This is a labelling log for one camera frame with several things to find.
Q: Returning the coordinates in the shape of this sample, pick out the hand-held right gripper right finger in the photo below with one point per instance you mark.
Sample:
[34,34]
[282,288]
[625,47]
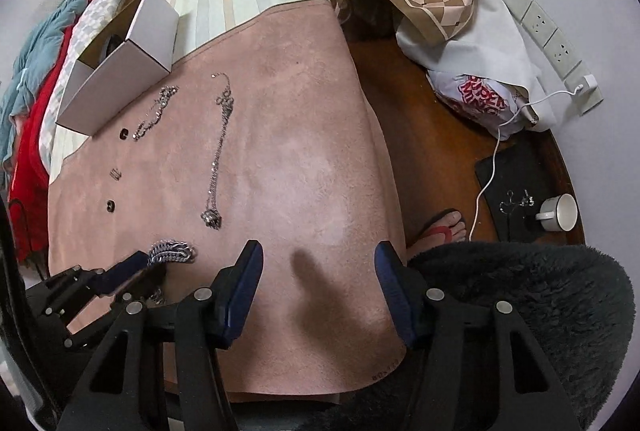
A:
[396,296]

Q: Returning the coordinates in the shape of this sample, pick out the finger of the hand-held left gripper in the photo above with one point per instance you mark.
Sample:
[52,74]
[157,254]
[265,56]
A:
[122,271]
[90,328]

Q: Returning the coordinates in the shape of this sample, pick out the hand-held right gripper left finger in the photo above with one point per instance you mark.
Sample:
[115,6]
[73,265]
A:
[244,291]

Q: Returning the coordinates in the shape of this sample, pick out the person's foot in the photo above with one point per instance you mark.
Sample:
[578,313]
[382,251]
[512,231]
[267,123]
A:
[440,241]

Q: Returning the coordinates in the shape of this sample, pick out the red flip-flop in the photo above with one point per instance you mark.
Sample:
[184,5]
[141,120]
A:
[442,228]

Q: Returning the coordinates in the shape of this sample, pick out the dark fuzzy garment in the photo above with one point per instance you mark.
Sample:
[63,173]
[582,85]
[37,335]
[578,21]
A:
[525,311]

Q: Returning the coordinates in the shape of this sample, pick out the pink suede mat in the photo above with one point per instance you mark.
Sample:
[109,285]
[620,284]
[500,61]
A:
[300,161]

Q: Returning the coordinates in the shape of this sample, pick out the black mat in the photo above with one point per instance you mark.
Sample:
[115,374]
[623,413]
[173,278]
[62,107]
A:
[505,171]

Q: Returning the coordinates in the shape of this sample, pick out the white cup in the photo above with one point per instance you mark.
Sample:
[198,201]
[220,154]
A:
[562,213]

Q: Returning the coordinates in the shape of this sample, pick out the white cardboard box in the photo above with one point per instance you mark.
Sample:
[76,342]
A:
[115,81]

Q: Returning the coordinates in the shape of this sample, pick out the red printed plastic bag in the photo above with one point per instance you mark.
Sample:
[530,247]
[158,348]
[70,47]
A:
[475,96]

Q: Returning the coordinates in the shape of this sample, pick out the teal blanket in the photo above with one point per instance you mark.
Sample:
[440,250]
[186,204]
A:
[50,26]

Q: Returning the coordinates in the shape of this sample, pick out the white fabric bag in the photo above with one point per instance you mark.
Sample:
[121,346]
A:
[480,46]

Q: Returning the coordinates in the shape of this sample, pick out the patterned pale quilt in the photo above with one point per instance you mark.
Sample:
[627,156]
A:
[100,6]

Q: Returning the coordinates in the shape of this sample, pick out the white charger plug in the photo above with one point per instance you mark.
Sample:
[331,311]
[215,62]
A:
[586,83]

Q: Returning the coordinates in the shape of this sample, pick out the grey wall socket panel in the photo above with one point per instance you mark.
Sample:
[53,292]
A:
[535,18]

